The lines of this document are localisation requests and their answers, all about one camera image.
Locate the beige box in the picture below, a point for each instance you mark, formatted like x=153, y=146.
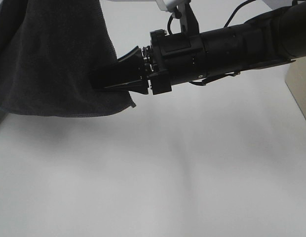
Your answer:
x=296, y=82

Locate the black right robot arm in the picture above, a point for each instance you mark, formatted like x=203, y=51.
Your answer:
x=270, y=39

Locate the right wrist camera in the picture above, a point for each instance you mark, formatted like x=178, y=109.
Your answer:
x=180, y=9

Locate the dark navy towel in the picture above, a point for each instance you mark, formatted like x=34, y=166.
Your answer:
x=48, y=48

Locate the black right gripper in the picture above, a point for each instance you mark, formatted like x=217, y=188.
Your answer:
x=174, y=59

